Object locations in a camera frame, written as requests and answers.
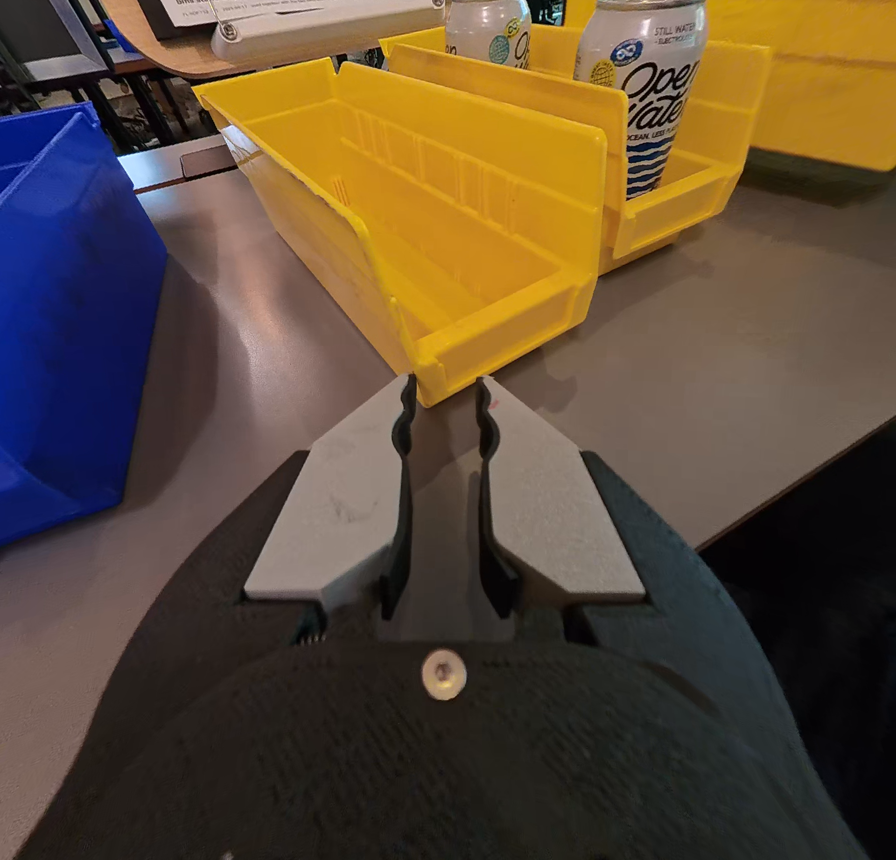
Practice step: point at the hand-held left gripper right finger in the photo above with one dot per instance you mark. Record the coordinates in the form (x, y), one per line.
(553, 510)

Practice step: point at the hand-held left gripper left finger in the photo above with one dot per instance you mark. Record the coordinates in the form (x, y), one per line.
(336, 510)

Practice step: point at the yellow plastic bin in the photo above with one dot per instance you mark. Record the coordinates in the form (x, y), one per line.
(672, 230)
(805, 69)
(455, 244)

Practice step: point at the blue plastic bin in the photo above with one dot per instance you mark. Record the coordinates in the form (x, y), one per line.
(70, 314)

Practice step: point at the white blue striped can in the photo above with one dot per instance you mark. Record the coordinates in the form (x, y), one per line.
(651, 90)
(483, 34)

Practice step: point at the person's dark clothing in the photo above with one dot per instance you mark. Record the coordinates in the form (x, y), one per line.
(826, 629)

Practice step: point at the white document stand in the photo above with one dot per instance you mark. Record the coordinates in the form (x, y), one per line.
(315, 34)

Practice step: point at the instruction sheet on stand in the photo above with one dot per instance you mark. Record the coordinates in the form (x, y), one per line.
(168, 55)

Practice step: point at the small blue crate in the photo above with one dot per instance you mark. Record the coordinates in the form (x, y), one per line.
(119, 34)

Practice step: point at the black clipboard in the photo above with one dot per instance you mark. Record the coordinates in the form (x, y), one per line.
(143, 6)

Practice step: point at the silver framed black panel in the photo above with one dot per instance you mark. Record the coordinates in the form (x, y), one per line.
(42, 6)

